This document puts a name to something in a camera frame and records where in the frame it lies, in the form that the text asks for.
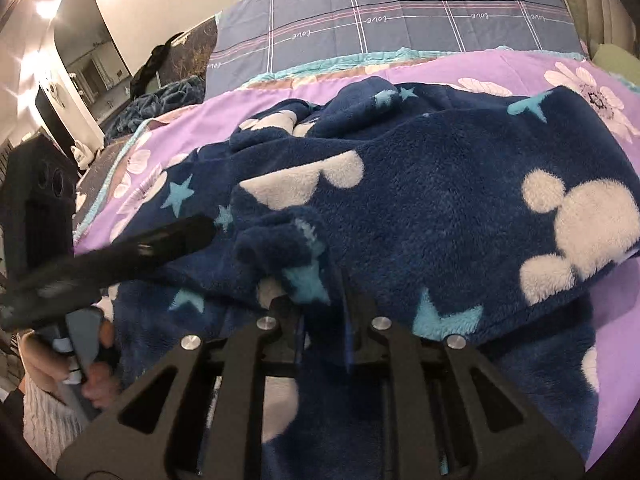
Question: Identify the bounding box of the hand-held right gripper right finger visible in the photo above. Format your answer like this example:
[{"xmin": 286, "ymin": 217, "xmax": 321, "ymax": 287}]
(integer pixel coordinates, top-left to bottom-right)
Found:
[{"xmin": 336, "ymin": 260, "xmax": 586, "ymax": 480}]

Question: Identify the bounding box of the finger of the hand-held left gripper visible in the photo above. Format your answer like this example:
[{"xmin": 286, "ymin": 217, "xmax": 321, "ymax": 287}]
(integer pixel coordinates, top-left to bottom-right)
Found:
[{"xmin": 1, "ymin": 214, "xmax": 217, "ymax": 332}]

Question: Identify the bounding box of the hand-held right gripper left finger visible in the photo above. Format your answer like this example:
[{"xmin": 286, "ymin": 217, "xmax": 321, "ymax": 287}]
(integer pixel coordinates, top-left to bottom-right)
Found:
[{"xmin": 56, "ymin": 295, "xmax": 311, "ymax": 480}]

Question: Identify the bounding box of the navy fleece pajama garment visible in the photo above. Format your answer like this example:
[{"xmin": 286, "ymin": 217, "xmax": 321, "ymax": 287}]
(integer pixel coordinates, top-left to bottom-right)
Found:
[{"xmin": 107, "ymin": 76, "xmax": 640, "ymax": 480}]

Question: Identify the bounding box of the person's left forearm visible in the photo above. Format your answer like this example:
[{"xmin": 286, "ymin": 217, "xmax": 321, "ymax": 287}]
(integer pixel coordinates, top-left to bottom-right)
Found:
[{"xmin": 19, "ymin": 374, "xmax": 83, "ymax": 470}]

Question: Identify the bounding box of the person's left hand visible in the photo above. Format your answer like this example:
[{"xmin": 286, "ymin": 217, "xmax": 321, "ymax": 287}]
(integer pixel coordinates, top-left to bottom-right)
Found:
[{"xmin": 19, "ymin": 317, "xmax": 120, "ymax": 411}]

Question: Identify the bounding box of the small white appliance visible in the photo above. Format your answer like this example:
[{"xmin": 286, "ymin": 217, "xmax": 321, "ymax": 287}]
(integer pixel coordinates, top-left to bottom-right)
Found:
[{"xmin": 70, "ymin": 144, "xmax": 95, "ymax": 170}]

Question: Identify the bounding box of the black box with round holes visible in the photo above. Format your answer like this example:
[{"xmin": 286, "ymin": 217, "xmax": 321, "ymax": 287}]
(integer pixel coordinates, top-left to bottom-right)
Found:
[{"xmin": 2, "ymin": 134, "xmax": 80, "ymax": 281}]

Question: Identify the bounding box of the dark blue knitted blanket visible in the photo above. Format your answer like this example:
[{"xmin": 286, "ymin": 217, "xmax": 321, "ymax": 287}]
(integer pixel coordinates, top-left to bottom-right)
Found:
[{"xmin": 104, "ymin": 76, "xmax": 207, "ymax": 142}]

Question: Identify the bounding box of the dark patterned cloth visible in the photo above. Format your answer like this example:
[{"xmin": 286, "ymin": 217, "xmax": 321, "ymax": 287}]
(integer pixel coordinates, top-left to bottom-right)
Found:
[{"xmin": 164, "ymin": 14, "xmax": 222, "ymax": 92}]

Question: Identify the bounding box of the purple floral bed sheet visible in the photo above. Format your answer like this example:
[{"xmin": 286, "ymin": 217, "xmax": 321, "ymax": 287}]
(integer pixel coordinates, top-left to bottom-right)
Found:
[{"xmin": 72, "ymin": 50, "xmax": 640, "ymax": 471}]

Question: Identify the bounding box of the blue plaid quilt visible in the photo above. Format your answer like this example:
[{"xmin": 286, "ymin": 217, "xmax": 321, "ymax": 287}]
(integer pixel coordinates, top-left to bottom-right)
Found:
[{"xmin": 205, "ymin": 0, "xmax": 588, "ymax": 95}]

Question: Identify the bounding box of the green pillow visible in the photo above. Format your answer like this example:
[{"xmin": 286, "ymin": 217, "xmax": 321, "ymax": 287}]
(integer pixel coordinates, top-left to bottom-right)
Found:
[{"xmin": 592, "ymin": 44, "xmax": 640, "ymax": 80}]

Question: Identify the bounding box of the beige curtain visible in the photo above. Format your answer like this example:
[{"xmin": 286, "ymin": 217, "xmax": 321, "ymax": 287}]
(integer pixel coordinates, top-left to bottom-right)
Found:
[{"xmin": 540, "ymin": 0, "xmax": 640, "ymax": 58}]

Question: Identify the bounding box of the arched wall mirror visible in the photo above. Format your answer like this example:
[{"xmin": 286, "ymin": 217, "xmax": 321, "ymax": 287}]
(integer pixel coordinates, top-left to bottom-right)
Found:
[{"xmin": 52, "ymin": 0, "xmax": 134, "ymax": 128}]

